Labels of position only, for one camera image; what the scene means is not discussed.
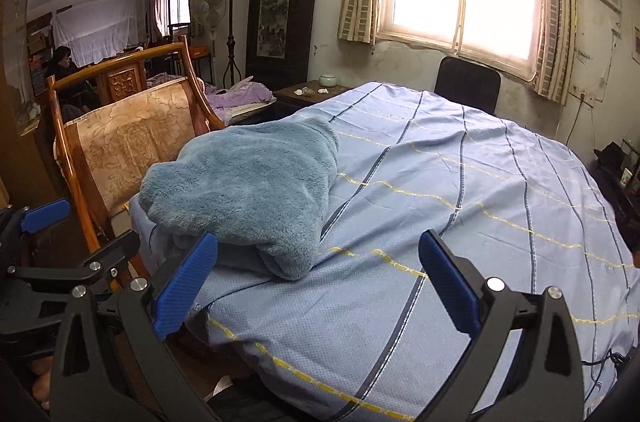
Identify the black hat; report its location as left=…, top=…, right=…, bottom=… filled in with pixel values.
left=593, top=141, right=626, bottom=173

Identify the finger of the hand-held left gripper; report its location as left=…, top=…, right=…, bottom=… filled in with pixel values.
left=7, top=229, right=142, bottom=288
left=0, top=198, right=71, bottom=235

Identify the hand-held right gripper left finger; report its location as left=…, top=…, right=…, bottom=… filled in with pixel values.
left=50, top=231, right=221, bottom=422

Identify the blue striped bedsheet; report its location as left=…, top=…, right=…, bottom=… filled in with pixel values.
left=129, top=81, right=640, bottom=422

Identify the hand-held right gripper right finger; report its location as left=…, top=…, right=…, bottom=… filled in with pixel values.
left=418, top=229, right=586, bottom=422

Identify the blue fleece garment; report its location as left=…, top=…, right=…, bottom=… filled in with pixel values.
left=137, top=115, right=341, bottom=281

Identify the wooden chair with cushion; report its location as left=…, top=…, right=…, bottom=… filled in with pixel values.
left=46, top=35, right=227, bottom=283

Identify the white standing fan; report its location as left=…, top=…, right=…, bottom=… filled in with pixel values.
left=192, top=0, right=227, bottom=86

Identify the black framed painting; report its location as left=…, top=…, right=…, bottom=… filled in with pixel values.
left=245, top=0, right=324, bottom=90

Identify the person's left hand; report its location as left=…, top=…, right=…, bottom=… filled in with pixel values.
left=27, top=364, right=53, bottom=410

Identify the black chair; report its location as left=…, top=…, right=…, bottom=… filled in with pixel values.
left=434, top=56, right=502, bottom=115

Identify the white hanging cloth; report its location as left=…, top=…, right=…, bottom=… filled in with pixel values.
left=52, top=0, right=151, bottom=66

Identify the wall cable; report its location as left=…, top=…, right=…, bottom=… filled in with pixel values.
left=564, top=91, right=590, bottom=149

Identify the purple bedding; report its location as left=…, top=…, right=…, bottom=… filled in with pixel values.
left=147, top=72, right=277, bottom=123

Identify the wooden bedside table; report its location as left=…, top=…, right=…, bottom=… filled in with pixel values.
left=274, top=80, right=353, bottom=113

